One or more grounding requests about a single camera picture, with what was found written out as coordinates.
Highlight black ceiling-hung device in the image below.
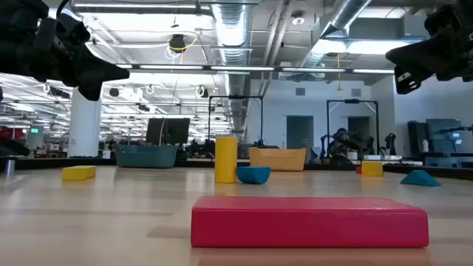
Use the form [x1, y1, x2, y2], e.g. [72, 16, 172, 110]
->
[169, 33, 188, 53]

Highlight flat yellow block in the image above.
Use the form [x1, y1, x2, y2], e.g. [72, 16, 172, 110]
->
[61, 165, 97, 182]

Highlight yellow cube block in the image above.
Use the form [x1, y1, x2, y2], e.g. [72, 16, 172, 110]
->
[361, 160, 384, 177]

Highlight metal post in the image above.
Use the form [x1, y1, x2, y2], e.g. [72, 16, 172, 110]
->
[4, 156, 17, 178]

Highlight silver ventilation duct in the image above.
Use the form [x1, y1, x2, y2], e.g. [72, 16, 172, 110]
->
[211, 0, 253, 134]

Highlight yellow plastic bin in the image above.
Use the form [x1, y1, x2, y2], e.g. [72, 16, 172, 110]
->
[248, 146, 308, 172]

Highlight black metal stand frame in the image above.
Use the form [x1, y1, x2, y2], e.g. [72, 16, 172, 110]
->
[326, 98, 381, 155]
[207, 95, 265, 146]

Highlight black table frame rail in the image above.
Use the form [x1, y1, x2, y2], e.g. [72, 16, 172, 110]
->
[0, 156, 473, 181]

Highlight long ceiling light bar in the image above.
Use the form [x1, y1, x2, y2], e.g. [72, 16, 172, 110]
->
[115, 64, 395, 75]

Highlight teal plastic bin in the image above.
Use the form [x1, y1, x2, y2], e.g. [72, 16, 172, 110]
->
[115, 143, 179, 169]

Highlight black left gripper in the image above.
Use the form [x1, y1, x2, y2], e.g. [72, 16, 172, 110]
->
[0, 0, 131, 102]

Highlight dark equipment cabinet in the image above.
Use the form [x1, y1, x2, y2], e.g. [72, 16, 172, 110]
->
[407, 118, 473, 155]

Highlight yellow cylinder block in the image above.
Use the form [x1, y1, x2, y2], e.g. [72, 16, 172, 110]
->
[214, 135, 238, 184]

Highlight background black robot arms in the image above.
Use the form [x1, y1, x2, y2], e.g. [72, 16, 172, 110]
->
[319, 127, 375, 164]

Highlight white round column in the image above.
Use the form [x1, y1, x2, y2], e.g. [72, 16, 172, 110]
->
[67, 87, 103, 158]

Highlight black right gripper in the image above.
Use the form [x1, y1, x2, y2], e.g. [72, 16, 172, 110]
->
[384, 0, 473, 95]

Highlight black monitor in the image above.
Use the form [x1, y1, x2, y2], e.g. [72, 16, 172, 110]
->
[145, 117, 191, 146]

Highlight large red block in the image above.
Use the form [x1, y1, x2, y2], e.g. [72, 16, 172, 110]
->
[190, 195, 430, 249]

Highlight blue triangle block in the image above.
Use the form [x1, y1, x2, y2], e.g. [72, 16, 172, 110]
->
[400, 169, 442, 188]

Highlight blue half-cylinder block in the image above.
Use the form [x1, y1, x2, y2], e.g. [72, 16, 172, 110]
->
[236, 166, 271, 185]

